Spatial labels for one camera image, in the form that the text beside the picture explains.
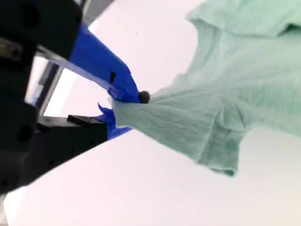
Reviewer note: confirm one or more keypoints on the green t-shirt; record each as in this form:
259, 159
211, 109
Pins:
223, 94

